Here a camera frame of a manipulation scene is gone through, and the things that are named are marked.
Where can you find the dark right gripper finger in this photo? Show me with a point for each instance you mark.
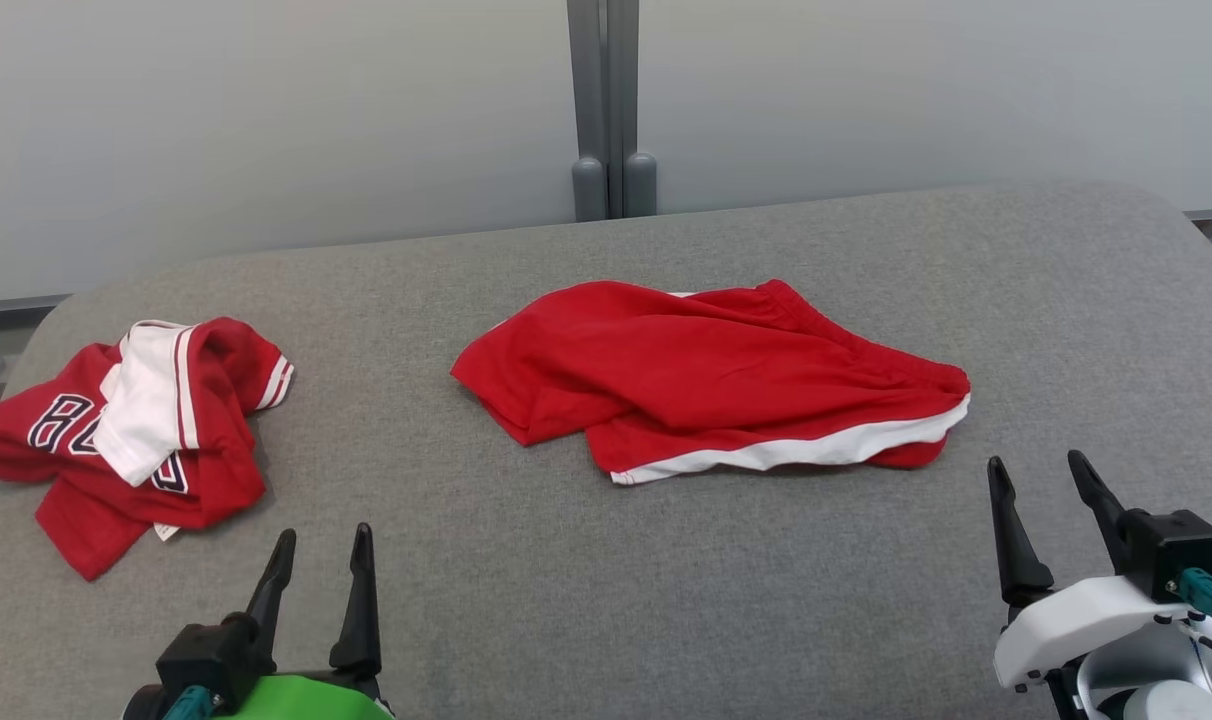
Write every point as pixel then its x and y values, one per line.
pixel 1101 500
pixel 1018 550

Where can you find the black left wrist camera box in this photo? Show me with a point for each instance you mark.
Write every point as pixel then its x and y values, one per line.
pixel 206 652

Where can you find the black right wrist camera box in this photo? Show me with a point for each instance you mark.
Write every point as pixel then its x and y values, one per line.
pixel 1176 548

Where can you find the red shorts with white hem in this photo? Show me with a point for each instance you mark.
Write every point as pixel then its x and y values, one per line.
pixel 686 380

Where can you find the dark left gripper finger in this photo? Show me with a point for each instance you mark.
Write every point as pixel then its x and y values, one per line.
pixel 359 620
pixel 278 580

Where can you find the red jersey with white trim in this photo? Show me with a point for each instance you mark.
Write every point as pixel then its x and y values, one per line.
pixel 76 520

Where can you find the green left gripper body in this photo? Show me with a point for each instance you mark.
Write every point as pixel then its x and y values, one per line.
pixel 306 700

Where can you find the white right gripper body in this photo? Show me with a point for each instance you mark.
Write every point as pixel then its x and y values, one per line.
pixel 1066 620

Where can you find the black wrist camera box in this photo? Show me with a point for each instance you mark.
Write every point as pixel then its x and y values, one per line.
pixel 206 652
pixel 1176 548

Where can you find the grey partition post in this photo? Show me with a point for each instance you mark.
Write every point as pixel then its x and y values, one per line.
pixel 586 100
pixel 631 100

